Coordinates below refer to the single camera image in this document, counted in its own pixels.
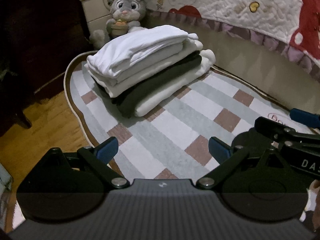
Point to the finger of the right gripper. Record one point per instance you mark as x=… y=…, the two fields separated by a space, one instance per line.
x=308 y=119
x=281 y=133

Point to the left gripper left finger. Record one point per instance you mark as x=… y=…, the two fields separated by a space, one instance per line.
x=96 y=159

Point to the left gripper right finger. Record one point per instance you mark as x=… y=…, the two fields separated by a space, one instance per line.
x=229 y=158

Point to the white shirt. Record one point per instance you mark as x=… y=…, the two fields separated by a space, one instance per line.
x=124 y=52

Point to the person right hand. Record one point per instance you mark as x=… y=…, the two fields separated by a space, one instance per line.
x=310 y=216

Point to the checkered floor rug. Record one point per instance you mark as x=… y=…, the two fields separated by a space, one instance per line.
x=171 y=141

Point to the black folded garment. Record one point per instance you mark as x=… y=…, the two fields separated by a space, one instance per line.
x=128 y=100

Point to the cream folded garment bottom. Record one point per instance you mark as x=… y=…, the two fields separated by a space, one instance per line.
x=166 y=90

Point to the cream folded garment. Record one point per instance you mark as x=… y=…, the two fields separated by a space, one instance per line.
x=143 y=70
x=166 y=90

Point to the red white patterned quilt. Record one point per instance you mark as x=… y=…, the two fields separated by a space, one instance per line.
x=290 y=27

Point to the cream folded garment upper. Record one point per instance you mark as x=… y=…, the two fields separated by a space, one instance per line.
x=143 y=70

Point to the beige nightstand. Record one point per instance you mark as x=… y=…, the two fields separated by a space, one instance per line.
x=97 y=12

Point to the grey bunny plush toy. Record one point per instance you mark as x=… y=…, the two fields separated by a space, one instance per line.
x=125 y=14

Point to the beige bed frame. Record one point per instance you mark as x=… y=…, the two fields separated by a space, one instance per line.
x=263 y=64

